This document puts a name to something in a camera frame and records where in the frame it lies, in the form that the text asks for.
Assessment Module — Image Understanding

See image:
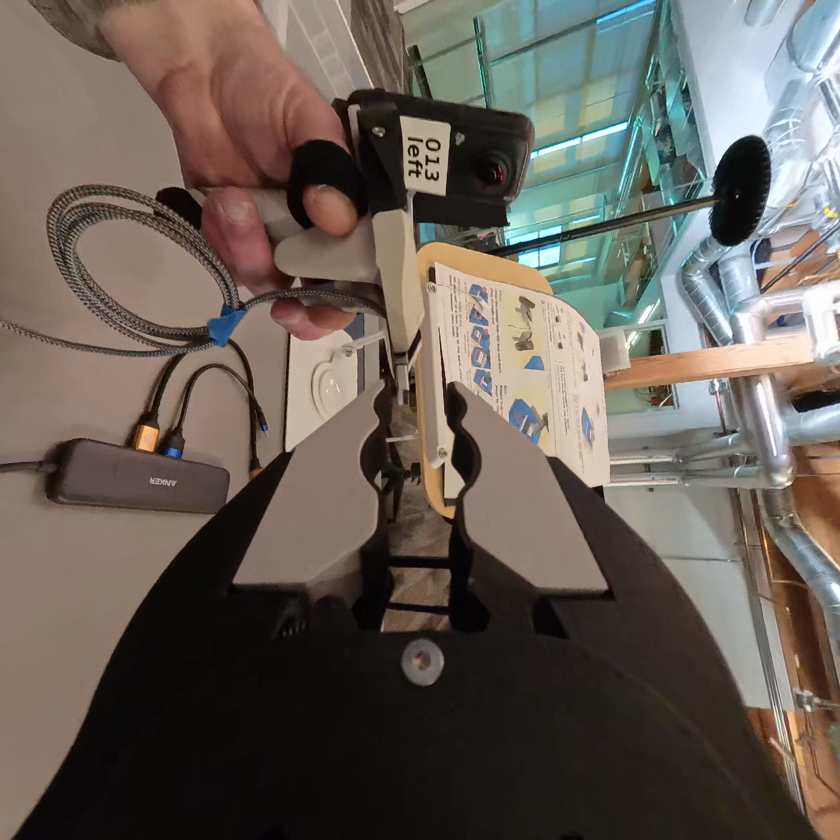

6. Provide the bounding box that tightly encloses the black pole stand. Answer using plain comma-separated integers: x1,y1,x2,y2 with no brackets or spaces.
493,136,773,257

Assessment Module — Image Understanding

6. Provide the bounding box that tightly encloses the silver braided usb cable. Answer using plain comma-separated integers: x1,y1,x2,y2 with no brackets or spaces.
0,184,395,358

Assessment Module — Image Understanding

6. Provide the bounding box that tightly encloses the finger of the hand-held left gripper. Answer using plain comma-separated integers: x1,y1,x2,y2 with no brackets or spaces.
372,204,427,395

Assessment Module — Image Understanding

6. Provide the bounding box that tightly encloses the slim black usb hub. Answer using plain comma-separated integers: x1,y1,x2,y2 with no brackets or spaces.
46,440,232,514

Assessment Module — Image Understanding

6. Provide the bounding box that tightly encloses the person's left hand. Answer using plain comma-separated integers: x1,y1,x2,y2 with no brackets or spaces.
99,0,382,342

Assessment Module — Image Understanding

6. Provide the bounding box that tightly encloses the person's left forearm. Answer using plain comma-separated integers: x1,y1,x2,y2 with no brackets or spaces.
27,0,145,60

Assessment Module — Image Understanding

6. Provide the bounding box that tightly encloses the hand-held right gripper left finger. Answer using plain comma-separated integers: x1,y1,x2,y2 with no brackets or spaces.
233,381,395,628

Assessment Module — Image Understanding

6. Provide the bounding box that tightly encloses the printed instruction sheet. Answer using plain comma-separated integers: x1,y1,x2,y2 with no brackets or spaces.
431,263,613,489

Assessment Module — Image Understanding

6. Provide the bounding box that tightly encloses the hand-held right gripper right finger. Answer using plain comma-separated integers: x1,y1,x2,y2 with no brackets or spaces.
444,381,611,628

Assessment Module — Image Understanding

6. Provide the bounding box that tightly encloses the white stand base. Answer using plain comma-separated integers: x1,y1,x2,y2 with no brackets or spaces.
285,329,382,454

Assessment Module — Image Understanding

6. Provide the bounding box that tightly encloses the orange usb cable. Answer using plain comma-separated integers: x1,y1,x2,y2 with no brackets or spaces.
128,344,191,454

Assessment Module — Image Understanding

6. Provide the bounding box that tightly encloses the blue usb cable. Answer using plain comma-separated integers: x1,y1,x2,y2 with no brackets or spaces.
161,335,270,476

